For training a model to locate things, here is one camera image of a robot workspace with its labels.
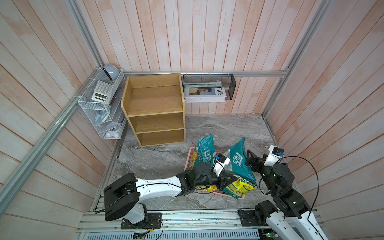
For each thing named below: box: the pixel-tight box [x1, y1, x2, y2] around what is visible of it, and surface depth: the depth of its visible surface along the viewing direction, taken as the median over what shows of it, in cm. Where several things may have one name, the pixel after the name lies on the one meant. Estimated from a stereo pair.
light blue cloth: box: [95, 105, 112, 127], surface depth 83 cm
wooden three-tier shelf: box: [121, 73, 186, 148], surface depth 91 cm
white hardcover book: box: [183, 80, 227, 103], surface depth 95 cm
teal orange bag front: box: [229, 136, 258, 187], surface depth 71 cm
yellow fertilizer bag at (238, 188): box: [222, 177, 258, 200], surface depth 67 cm
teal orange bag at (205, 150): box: [194, 133, 216, 167], surface depth 76 cm
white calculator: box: [91, 80, 114, 104], surface depth 77 cm
